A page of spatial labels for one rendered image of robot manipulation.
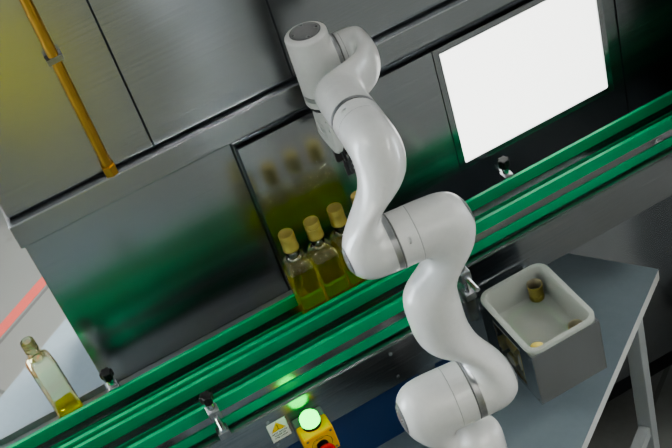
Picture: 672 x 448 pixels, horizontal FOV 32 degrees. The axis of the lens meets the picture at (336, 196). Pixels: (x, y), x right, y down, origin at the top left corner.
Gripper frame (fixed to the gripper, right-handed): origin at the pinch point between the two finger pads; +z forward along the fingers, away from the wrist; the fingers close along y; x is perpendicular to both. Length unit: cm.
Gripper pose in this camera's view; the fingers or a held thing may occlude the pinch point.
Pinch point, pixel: (346, 158)
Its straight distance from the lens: 239.9
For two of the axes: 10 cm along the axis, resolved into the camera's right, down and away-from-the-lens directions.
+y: 4.1, 5.0, -7.6
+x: 8.8, -4.5, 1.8
